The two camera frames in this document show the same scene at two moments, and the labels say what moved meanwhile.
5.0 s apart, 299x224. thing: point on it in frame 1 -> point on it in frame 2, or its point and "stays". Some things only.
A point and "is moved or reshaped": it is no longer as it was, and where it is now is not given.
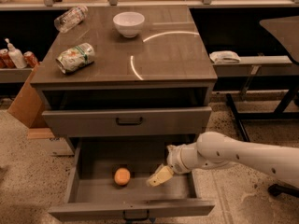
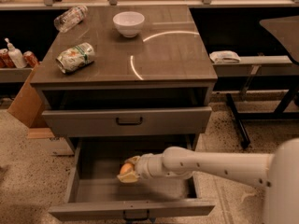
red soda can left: [6, 61] stays
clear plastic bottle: [70, 19] stays
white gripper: [175, 161] -> [144, 166]
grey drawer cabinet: [157, 83] stays
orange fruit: [121, 175] is moved or reshaped
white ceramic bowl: [129, 23] stays
